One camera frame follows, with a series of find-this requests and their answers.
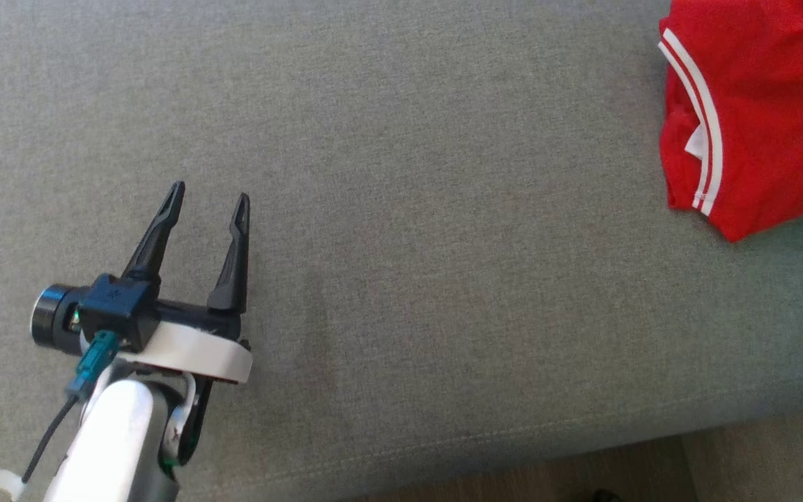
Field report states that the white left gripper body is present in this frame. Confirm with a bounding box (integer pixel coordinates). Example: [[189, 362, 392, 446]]
[[30, 282, 254, 386]]

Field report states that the left arm teal-plug black cable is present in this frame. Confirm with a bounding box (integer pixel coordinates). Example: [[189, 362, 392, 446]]
[[21, 330, 122, 486]]

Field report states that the red basketball jersey white trim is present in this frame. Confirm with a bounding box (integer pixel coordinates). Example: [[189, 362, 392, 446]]
[[657, 0, 803, 244]]

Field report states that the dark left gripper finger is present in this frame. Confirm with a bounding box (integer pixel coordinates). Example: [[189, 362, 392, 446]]
[[121, 181, 187, 284], [206, 192, 252, 314]]

